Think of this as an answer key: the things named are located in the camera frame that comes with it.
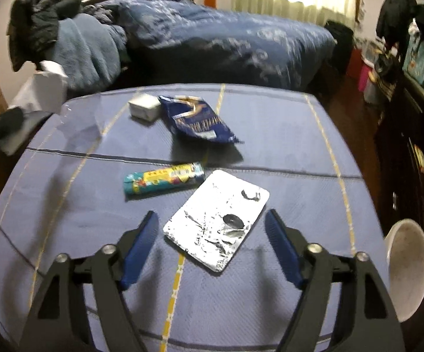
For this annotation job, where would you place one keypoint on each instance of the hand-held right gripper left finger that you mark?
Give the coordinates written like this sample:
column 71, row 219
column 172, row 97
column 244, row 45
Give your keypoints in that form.
column 140, row 249

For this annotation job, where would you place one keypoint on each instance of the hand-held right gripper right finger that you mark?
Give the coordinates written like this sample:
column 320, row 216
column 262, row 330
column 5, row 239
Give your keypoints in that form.
column 285, row 249

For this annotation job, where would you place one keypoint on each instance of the white tissue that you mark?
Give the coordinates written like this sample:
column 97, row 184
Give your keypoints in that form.
column 47, row 91

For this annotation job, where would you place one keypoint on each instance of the silver blister pack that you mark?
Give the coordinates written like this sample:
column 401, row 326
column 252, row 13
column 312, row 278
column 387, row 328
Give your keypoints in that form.
column 212, row 220

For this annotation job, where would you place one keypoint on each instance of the white bowl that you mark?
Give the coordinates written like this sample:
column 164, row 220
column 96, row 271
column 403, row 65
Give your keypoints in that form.
column 406, row 264

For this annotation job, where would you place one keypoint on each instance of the teal roll with colourful label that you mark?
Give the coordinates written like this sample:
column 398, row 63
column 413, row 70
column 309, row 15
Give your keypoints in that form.
column 160, row 178

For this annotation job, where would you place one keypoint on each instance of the pile of dark clothes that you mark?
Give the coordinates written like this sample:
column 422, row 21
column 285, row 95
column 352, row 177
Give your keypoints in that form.
column 87, row 55

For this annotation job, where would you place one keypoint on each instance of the blue snack bag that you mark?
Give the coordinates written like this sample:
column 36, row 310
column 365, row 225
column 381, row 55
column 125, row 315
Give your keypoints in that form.
column 197, row 121

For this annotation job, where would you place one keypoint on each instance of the clear plastic box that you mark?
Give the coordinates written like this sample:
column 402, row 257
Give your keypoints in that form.
column 144, row 107

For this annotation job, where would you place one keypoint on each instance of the dark wooden desk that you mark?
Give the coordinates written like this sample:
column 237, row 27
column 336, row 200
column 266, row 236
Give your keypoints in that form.
column 399, row 154

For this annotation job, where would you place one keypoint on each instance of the pink bin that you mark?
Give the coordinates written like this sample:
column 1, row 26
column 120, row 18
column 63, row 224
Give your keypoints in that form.
column 364, row 79

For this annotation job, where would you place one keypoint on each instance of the dark hanging bag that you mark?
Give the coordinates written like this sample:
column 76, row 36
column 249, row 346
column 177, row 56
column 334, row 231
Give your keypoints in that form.
column 386, row 66

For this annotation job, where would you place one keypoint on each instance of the black suitcase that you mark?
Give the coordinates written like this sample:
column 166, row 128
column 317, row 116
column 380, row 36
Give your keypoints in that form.
column 340, row 44

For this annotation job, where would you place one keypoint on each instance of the blue patterned duvet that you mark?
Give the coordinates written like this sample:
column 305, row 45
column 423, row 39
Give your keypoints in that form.
column 215, row 44

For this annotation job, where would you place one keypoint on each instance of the teal bag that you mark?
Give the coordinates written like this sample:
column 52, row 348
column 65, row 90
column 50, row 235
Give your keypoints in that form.
column 419, row 58

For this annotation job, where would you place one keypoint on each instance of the orange box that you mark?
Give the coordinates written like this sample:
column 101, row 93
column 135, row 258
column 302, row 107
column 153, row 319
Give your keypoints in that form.
column 209, row 0

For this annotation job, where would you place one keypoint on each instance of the long black coat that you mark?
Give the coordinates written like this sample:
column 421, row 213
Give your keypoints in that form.
column 395, row 11

